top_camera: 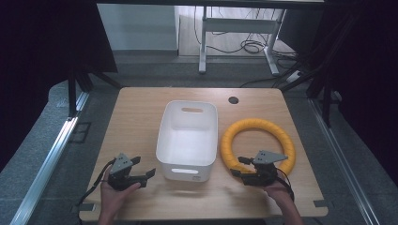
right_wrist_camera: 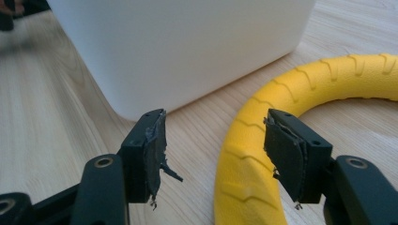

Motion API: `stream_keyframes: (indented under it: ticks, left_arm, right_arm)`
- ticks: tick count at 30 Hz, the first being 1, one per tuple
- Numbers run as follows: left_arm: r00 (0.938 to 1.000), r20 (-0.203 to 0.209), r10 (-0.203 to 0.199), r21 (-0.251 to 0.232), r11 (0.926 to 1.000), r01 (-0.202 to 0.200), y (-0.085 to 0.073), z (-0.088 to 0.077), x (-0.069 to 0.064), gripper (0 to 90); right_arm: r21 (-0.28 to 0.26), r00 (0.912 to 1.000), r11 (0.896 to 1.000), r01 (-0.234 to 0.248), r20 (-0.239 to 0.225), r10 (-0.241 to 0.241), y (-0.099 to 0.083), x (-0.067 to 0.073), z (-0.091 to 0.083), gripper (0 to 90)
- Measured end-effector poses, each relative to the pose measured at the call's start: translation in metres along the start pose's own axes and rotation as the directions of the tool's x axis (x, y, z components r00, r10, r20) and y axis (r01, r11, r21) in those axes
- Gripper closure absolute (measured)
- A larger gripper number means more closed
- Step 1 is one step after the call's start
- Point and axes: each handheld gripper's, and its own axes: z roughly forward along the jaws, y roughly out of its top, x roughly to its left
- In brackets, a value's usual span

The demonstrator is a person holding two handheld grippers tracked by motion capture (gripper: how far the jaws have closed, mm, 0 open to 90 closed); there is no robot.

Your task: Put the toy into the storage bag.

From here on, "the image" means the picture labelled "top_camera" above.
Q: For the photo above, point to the white plastic bin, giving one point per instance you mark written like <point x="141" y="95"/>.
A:
<point x="187" y="146"/>

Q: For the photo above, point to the dark monitor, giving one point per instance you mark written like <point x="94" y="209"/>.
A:
<point x="297" y="31"/>

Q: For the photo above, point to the dark floor outlet cover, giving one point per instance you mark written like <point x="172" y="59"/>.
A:
<point x="80" y="132"/>

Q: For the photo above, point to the black tripod stand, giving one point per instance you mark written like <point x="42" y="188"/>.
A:
<point x="72" y="93"/>
<point x="325" y="93"/>

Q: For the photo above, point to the black curtain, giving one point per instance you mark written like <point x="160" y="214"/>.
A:
<point x="47" y="62"/>
<point x="366" y="78"/>

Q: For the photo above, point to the aluminium floor rail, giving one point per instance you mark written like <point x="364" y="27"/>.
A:
<point x="341" y="162"/>
<point x="47" y="168"/>

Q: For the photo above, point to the black round table grommet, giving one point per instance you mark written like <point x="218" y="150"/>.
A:
<point x="233" y="100"/>

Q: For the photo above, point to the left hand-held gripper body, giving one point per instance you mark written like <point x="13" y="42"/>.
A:
<point x="120" y="167"/>

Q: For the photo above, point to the person's left hand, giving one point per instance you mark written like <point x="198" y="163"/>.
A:
<point x="111" y="197"/>

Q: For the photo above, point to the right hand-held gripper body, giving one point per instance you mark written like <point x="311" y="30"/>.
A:
<point x="264" y="172"/>

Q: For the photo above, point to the white metal desk frame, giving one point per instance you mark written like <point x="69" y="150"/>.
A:
<point x="237" y="25"/>

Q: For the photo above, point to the white power strip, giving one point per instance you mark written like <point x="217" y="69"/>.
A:
<point x="294" y="76"/>

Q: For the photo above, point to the person's right hand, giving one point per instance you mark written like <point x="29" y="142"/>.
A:
<point x="281" y="190"/>

